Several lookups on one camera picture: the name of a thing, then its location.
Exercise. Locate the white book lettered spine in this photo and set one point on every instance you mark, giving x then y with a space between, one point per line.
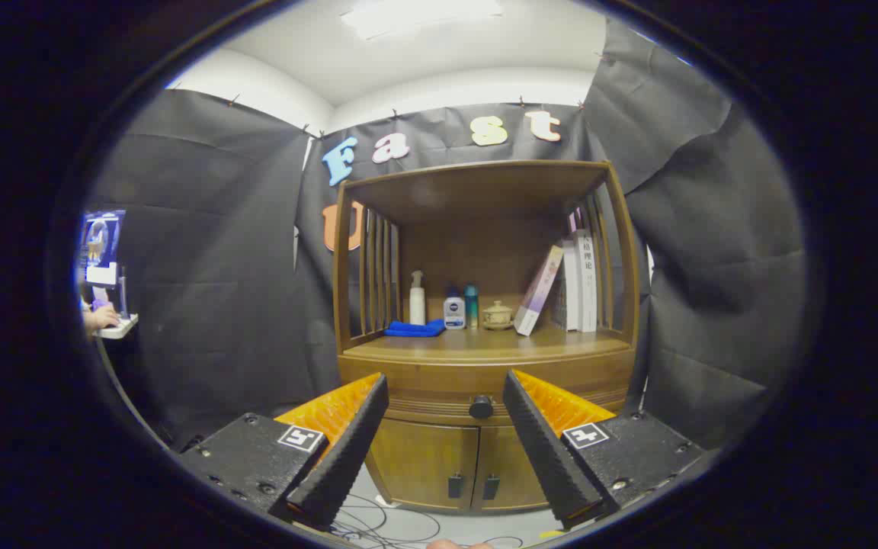
587 282

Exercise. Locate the computer monitor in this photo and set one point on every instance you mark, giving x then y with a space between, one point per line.
100 244

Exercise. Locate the wooden cabinet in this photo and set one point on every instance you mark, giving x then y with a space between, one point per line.
477 244

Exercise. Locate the black backdrop cloth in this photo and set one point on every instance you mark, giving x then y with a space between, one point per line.
210 252

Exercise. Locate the white pump bottle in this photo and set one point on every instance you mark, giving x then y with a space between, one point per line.
417 305

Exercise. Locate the grey patterned book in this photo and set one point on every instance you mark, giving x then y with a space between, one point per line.
557 301

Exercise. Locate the purple and white book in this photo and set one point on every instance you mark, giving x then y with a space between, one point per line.
538 293

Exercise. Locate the white stand tray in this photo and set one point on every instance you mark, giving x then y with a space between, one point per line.
123 329

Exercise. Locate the plain white book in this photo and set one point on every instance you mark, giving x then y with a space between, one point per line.
569 290

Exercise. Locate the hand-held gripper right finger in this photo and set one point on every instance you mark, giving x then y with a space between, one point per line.
542 450

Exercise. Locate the wooden drawer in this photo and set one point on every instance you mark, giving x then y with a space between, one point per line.
447 377

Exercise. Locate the folded blue cloth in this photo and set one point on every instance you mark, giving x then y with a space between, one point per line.
412 329

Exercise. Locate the beige lidded ceramic cup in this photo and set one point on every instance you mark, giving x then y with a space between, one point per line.
498 316

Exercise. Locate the teal bottle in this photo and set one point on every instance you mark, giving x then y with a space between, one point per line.
472 305

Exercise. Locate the wooden cabinet door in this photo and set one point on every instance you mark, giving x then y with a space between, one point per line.
507 465
416 461

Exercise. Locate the white bottle blue cap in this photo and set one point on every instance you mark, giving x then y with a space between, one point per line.
454 314

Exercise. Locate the grey stand pole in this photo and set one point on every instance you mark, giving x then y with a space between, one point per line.
130 400

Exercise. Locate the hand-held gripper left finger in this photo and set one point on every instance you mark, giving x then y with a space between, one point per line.
347 457

